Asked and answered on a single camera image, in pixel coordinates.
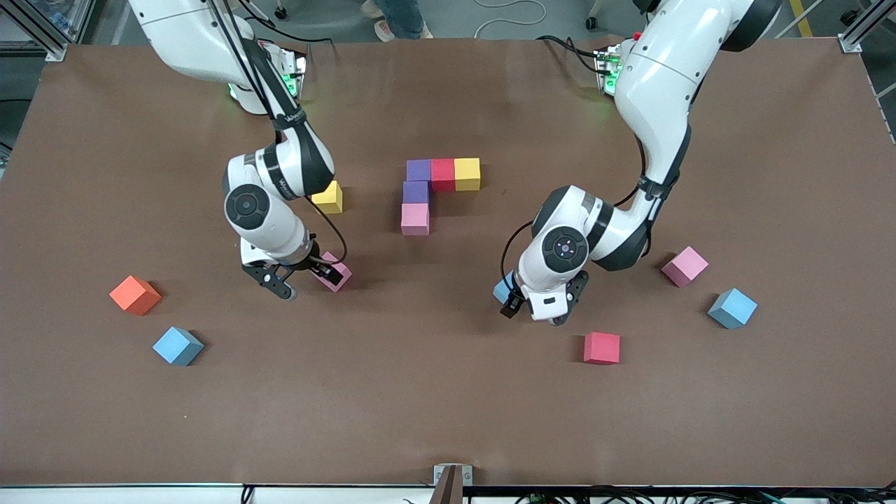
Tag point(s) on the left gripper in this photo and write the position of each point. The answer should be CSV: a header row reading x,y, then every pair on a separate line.
x,y
516,300

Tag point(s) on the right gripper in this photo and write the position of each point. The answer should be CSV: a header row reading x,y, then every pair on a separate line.
x,y
313,264

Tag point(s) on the pink foam block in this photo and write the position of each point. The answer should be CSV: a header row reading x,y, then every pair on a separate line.
x,y
684,267
336,280
415,219

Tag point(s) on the blue foam block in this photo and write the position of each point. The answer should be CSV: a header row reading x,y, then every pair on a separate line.
x,y
732,309
178,346
500,290

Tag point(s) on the red foam block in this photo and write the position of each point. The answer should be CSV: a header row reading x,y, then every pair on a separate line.
x,y
444,175
602,348

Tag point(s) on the yellow foam block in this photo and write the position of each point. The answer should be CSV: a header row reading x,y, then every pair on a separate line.
x,y
467,175
330,201

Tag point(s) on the purple foam block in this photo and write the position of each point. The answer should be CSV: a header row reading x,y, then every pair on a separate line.
x,y
416,192
418,170

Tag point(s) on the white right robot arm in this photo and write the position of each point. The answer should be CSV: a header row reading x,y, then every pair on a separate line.
x,y
189,35

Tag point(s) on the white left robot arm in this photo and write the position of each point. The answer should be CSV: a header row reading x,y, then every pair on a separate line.
x,y
658,77

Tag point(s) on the brown paper table cover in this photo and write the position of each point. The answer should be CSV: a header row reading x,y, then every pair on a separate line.
x,y
448,406

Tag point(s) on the orange foam block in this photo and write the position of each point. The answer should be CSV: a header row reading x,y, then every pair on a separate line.
x,y
135,295

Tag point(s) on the green lit connector box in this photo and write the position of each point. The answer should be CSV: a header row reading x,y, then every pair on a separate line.
x,y
294,73
607,70

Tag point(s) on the person in blue clothes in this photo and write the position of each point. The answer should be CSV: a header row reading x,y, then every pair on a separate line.
x,y
402,14

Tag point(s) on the metal table bracket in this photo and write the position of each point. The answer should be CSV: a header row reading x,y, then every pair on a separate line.
x,y
452,483

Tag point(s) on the aluminium frame post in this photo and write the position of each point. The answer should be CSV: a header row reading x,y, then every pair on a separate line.
x,y
56,50
850,42

